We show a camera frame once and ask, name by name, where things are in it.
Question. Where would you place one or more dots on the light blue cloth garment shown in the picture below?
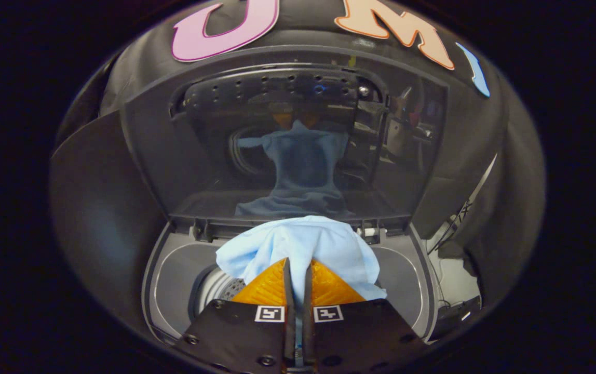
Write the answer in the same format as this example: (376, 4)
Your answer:
(303, 241)

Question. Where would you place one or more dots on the beige cabinet with dark top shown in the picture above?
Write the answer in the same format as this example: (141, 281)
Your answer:
(95, 234)

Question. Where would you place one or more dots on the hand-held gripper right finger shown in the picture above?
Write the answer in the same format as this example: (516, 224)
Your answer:
(360, 337)

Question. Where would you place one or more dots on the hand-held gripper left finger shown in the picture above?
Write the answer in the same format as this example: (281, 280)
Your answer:
(241, 337)

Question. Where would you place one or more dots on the black backdrop cloth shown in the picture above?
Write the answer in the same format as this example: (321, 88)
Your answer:
(505, 171)

